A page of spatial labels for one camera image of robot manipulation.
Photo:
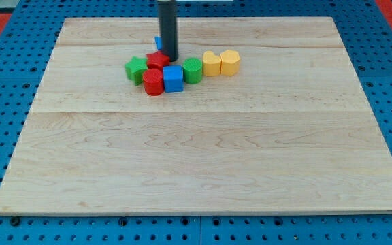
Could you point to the green cylinder block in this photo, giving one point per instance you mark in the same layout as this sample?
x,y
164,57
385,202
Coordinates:
x,y
192,70

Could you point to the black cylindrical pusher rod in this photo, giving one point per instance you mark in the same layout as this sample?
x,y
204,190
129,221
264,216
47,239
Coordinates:
x,y
168,28

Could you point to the red star block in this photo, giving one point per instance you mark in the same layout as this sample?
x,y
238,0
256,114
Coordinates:
x,y
157,60

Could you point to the blue cube block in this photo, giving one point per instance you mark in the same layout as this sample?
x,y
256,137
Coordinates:
x,y
173,78

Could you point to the green star block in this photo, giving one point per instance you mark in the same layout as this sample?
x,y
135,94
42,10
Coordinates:
x,y
135,69

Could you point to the red cylinder block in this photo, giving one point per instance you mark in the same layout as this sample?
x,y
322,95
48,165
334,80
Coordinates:
x,y
153,82

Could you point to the yellow heart block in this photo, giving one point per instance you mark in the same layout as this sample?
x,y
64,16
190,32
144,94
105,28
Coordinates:
x,y
211,64

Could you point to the blue block behind rod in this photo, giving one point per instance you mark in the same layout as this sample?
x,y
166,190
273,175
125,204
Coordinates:
x,y
158,42

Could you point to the yellow hexagon block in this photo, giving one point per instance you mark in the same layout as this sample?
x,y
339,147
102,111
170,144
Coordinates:
x,y
230,62

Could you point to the light wooden board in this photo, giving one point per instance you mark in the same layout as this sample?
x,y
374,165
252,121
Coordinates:
x,y
292,133

